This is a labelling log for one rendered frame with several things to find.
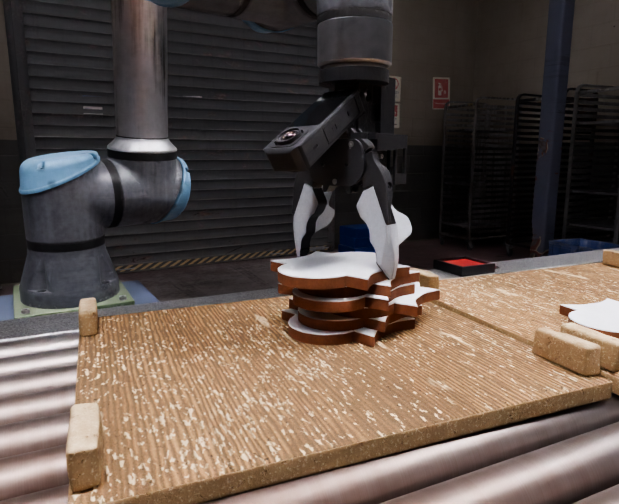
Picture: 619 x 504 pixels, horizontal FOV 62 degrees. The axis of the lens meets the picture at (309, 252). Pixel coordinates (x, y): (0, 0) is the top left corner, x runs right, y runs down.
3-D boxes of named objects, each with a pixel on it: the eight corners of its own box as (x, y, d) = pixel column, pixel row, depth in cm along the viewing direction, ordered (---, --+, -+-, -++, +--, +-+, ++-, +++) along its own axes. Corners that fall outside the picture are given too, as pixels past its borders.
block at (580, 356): (530, 354, 48) (532, 326, 47) (544, 351, 49) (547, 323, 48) (586, 379, 42) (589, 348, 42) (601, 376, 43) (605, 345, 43)
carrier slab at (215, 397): (81, 331, 59) (80, 318, 58) (389, 294, 74) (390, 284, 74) (69, 538, 27) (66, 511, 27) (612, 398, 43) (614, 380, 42)
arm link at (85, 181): (14, 234, 84) (4, 149, 80) (97, 224, 93) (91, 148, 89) (38, 247, 75) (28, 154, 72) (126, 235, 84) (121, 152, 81)
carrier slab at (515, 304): (398, 294, 75) (399, 283, 74) (601, 271, 90) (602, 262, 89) (622, 398, 43) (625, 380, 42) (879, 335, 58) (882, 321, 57)
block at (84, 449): (71, 443, 33) (68, 403, 33) (103, 437, 34) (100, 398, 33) (68, 499, 28) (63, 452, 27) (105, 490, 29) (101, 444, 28)
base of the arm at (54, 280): (17, 287, 88) (10, 231, 86) (109, 275, 96) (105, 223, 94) (23, 315, 76) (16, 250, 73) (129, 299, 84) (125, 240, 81)
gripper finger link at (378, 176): (408, 217, 49) (374, 135, 50) (400, 218, 48) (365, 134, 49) (372, 235, 52) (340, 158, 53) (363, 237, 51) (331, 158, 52)
